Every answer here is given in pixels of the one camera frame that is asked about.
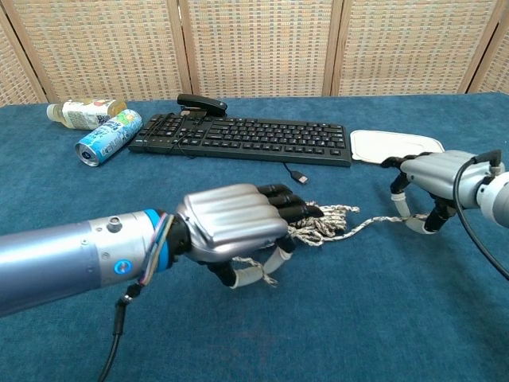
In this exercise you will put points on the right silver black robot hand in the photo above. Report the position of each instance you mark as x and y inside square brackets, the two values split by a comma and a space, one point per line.
[433, 175]

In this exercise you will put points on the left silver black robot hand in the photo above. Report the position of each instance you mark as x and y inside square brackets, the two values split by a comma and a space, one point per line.
[234, 223]

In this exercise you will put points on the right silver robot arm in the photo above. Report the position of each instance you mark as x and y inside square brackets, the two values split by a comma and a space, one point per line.
[497, 195]

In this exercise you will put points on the white lidded food container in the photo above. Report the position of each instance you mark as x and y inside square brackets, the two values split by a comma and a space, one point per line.
[389, 143]

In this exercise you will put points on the black computer keyboard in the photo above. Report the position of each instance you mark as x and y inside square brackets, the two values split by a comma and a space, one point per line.
[258, 139]

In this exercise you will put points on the black stapler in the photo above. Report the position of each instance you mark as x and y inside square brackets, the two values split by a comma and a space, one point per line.
[200, 104]

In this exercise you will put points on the woven bamboo screen panel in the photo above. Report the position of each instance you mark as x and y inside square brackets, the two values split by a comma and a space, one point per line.
[16, 75]
[495, 67]
[258, 47]
[111, 47]
[409, 47]

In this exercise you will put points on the blue felt table mat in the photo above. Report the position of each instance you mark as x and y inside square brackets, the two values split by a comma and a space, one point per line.
[318, 318]

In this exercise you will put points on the blue drink can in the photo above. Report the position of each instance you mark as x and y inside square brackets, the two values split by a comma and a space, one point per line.
[111, 135]

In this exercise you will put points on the plastic tea bottle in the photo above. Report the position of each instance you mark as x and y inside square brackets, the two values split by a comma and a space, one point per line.
[81, 113]

